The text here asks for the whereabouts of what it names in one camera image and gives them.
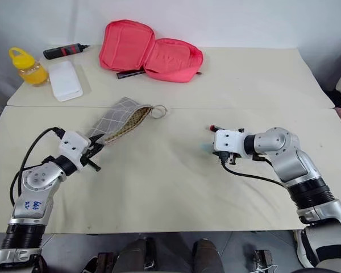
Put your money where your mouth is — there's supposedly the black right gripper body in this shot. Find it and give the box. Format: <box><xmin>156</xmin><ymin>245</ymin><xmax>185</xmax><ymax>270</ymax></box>
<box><xmin>215</xmin><ymin>151</ymin><xmax>242</xmax><ymax>166</ymax></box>

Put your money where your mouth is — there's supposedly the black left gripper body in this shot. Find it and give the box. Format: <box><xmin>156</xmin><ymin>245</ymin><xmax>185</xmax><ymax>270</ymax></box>
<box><xmin>81</xmin><ymin>142</ymin><xmax>102</xmax><ymax>173</ymax></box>

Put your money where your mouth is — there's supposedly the grey checked fabric pouch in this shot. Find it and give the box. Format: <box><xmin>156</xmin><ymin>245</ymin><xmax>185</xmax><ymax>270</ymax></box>
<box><xmin>85</xmin><ymin>97</ymin><xmax>153</xmax><ymax>143</ymax></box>

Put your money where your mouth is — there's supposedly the white rectangular box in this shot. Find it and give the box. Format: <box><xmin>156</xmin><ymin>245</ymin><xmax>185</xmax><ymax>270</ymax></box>
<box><xmin>48</xmin><ymin>61</ymin><xmax>84</xmax><ymax>102</ymax></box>

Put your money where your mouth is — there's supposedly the flat black bar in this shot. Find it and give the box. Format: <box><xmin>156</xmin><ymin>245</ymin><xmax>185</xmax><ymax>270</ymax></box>
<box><xmin>115</xmin><ymin>70</ymin><xmax>145</xmax><ymax>80</ymax></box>

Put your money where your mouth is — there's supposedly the yellow-lidded jar of orange liquid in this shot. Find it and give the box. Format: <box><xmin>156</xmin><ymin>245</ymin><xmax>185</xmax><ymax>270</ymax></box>
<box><xmin>8</xmin><ymin>47</ymin><xmax>49</xmax><ymax>87</ymax></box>

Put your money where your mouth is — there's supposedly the open red fabric pouch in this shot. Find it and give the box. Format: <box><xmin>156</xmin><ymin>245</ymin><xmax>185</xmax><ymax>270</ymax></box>
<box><xmin>98</xmin><ymin>19</ymin><xmax>205</xmax><ymax>84</ymax></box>

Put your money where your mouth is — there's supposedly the dark rounded shape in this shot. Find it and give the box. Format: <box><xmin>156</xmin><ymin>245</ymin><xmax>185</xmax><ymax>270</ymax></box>
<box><xmin>192</xmin><ymin>238</ymin><xmax>224</xmax><ymax>273</ymax></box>
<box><xmin>115</xmin><ymin>238</ymin><xmax>157</xmax><ymax>273</ymax></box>

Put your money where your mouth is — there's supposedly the brown dark block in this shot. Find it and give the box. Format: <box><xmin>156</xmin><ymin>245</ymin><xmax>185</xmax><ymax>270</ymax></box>
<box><xmin>84</xmin><ymin>251</ymin><xmax>117</xmax><ymax>273</ymax></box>

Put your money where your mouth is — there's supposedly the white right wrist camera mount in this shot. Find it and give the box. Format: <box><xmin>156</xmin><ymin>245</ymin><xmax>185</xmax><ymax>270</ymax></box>
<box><xmin>212</xmin><ymin>129</ymin><xmax>247</xmax><ymax>153</ymax></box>

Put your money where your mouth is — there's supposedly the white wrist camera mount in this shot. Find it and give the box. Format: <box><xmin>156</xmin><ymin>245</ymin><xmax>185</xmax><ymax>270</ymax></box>
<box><xmin>212</xmin><ymin>129</ymin><xmax>247</xmax><ymax>153</ymax></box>
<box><xmin>58</xmin><ymin>130</ymin><xmax>91</xmax><ymax>171</ymax></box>

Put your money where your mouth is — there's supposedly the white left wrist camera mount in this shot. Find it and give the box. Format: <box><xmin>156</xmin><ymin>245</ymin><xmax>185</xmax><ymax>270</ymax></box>
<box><xmin>58</xmin><ymin>130</ymin><xmax>91</xmax><ymax>171</ymax></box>

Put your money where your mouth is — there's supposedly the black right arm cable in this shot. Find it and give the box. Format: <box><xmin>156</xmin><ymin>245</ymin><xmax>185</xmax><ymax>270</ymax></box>
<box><xmin>219</xmin><ymin>159</ymin><xmax>288</xmax><ymax>188</ymax></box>

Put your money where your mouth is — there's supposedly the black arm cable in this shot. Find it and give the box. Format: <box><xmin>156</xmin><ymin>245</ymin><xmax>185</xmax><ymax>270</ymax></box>
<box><xmin>10</xmin><ymin>127</ymin><xmax>66</xmax><ymax>207</ymax></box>
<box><xmin>219</xmin><ymin>159</ymin><xmax>288</xmax><ymax>188</ymax></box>

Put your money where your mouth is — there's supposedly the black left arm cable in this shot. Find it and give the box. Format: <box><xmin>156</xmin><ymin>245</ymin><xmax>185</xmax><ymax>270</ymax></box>
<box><xmin>10</xmin><ymin>127</ymin><xmax>66</xmax><ymax>207</ymax></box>

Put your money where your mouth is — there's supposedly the zipper pull ring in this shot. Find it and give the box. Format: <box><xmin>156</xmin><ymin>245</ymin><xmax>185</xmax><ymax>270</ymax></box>
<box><xmin>151</xmin><ymin>105</ymin><xmax>168</xmax><ymax>119</ymax></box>

